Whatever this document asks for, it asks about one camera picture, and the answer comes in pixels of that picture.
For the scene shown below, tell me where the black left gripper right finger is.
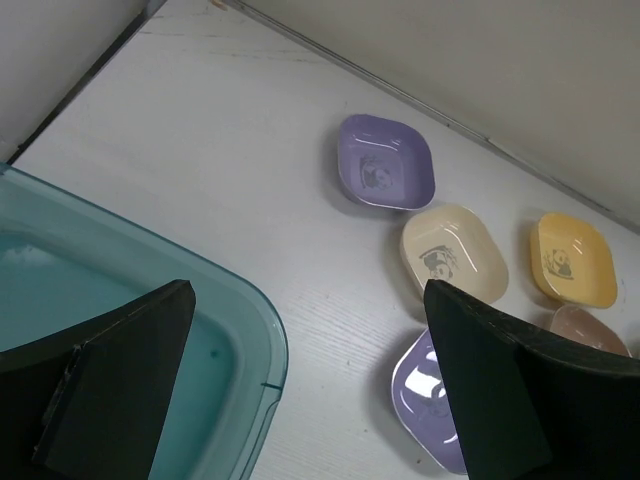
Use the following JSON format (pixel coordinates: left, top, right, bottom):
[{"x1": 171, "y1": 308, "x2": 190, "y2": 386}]
[{"x1": 423, "y1": 280, "x2": 639, "y2": 479}]

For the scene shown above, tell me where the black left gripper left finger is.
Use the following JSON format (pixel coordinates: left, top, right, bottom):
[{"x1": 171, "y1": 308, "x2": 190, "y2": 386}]
[{"x1": 1, "y1": 280, "x2": 196, "y2": 479}]

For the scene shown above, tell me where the purple panda plate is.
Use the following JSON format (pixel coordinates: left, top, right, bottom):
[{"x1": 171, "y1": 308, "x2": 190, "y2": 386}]
[
  {"x1": 337, "y1": 114, "x2": 436, "y2": 211},
  {"x1": 391, "y1": 330, "x2": 467, "y2": 475}
]

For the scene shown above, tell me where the cream panda plate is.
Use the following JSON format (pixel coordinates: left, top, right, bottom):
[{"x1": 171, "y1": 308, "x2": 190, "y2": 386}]
[{"x1": 400, "y1": 204, "x2": 509, "y2": 304}]

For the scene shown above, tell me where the teal transparent plastic bin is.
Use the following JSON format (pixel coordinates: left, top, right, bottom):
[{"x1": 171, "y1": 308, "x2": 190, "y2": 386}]
[{"x1": 1, "y1": 166, "x2": 288, "y2": 479}]

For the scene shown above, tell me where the brown panda plate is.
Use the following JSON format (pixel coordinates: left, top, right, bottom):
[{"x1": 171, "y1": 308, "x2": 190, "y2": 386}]
[{"x1": 548, "y1": 305, "x2": 631, "y2": 357}]

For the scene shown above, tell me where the yellow panda plate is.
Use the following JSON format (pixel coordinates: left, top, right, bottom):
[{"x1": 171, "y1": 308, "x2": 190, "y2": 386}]
[{"x1": 530, "y1": 212, "x2": 618, "y2": 309}]

